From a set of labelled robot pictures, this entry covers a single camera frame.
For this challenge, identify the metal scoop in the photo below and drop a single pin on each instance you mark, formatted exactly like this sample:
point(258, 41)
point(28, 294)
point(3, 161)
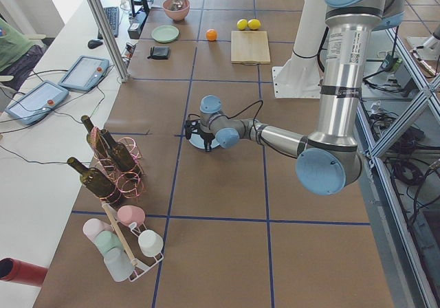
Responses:
point(176, 5)

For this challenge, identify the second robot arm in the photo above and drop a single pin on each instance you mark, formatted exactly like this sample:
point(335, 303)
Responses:
point(432, 42)

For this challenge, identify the orange fruit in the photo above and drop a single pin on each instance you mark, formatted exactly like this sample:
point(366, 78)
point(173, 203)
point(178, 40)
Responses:
point(211, 35)

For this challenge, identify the blue teach pendant far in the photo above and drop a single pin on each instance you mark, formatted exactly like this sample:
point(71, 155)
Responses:
point(85, 73)

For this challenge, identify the light green plate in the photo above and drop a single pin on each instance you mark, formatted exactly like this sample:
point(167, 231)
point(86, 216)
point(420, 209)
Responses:
point(165, 34)

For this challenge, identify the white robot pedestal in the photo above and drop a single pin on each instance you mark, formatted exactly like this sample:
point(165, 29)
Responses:
point(299, 77)

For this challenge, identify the black computer mouse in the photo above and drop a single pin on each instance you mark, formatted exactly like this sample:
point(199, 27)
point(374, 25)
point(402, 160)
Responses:
point(94, 43)

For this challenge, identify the pale pink cup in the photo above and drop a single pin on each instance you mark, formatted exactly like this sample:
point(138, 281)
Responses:
point(93, 227)

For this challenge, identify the white cup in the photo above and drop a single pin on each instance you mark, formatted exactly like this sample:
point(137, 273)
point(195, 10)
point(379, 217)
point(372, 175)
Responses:
point(150, 243)

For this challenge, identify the mint green cup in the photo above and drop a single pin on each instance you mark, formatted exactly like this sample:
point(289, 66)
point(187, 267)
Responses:
point(106, 241)

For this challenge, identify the pink bowl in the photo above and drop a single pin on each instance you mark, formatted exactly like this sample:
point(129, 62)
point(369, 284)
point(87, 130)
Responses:
point(176, 14)

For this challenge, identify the yellow lemon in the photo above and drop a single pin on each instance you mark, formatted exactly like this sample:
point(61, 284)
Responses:
point(254, 24)
point(242, 24)

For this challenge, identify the red cylinder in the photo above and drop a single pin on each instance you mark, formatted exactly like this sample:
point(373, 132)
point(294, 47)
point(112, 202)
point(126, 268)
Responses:
point(22, 272)

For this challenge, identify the aluminium frame post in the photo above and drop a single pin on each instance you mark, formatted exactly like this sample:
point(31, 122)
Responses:
point(109, 39)

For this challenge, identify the dark wine bottle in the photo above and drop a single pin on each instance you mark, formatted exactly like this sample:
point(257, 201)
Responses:
point(118, 152)
point(93, 138)
point(97, 182)

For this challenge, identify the blue teach pendant near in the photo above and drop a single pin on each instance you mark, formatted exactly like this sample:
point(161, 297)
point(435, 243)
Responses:
point(36, 104)

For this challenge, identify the grey blue cup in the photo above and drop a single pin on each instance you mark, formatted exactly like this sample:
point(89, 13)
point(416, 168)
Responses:
point(118, 264)

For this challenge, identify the light blue plate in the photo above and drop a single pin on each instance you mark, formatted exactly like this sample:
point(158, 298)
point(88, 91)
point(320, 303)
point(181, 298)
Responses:
point(197, 141)

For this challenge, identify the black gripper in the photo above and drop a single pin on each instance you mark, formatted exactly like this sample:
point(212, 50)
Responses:
point(207, 137)

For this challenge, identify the white wire cup rack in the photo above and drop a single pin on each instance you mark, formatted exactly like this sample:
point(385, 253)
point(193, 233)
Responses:
point(128, 236)

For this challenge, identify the black keyboard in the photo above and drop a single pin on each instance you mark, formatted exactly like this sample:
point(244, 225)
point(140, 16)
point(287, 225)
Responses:
point(113, 17)

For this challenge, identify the bamboo cutting board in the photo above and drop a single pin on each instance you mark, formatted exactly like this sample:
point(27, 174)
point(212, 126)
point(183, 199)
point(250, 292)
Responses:
point(250, 47)

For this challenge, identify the folded dark grey cloth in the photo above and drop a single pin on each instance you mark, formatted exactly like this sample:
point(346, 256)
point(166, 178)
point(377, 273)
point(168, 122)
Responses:
point(159, 53)

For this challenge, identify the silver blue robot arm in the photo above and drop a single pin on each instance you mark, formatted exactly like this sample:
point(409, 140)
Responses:
point(327, 159)

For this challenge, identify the blue teach pendant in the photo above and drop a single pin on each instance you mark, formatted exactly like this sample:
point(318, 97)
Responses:
point(85, 73)
point(36, 104)

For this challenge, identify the copper wire bottle rack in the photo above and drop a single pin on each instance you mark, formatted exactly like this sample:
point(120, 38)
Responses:
point(129, 183)

